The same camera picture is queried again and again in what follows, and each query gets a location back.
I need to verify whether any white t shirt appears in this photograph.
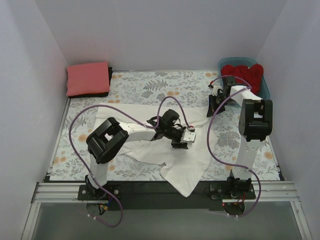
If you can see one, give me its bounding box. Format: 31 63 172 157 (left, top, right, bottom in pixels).
94 103 218 198

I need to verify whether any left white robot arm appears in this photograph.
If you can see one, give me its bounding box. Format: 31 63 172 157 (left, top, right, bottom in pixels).
85 109 196 200

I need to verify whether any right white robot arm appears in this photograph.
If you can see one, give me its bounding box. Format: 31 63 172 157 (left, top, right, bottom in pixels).
206 75 273 199

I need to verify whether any teal plastic basket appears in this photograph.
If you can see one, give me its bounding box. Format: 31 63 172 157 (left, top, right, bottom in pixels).
217 57 272 108

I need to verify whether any red crumpled t shirt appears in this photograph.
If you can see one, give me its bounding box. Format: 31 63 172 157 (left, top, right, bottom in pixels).
221 64 264 95

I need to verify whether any folded black t shirt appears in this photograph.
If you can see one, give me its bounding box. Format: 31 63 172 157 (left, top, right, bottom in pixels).
68 67 113 99

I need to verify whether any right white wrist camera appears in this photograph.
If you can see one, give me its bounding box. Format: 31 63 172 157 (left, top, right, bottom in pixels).
208 81 223 96

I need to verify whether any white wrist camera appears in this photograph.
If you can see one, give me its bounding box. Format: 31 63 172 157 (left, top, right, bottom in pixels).
180 125 196 144
208 81 223 96

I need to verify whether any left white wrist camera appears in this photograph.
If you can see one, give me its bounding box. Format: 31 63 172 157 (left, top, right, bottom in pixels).
180 125 196 144

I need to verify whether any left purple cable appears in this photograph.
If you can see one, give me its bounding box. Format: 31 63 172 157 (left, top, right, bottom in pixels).
68 96 193 228

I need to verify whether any purple cable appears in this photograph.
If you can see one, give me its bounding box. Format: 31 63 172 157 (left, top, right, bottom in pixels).
206 76 261 222
68 96 193 228

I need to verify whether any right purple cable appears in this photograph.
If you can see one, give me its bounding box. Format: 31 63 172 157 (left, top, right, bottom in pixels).
206 76 261 222

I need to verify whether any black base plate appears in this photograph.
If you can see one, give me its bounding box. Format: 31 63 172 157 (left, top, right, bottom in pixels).
77 181 257 213

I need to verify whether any aluminium frame rail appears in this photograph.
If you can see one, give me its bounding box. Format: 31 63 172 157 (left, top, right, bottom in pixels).
31 181 300 203

